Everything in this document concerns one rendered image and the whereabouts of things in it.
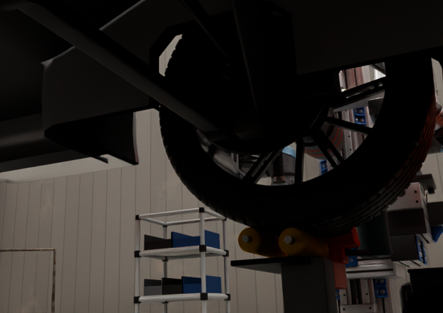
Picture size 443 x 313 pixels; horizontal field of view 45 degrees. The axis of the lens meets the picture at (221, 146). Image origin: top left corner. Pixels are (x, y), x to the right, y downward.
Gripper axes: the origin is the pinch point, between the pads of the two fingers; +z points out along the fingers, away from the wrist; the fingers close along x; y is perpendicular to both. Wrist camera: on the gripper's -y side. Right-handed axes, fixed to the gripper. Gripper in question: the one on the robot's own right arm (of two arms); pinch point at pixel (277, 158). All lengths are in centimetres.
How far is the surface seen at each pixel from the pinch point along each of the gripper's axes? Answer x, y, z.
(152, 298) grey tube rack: 142, -37, -130
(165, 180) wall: 343, 94, -230
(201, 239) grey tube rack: 142, -3, -95
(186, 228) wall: 342, 38, -205
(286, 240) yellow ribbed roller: -55, -34, 17
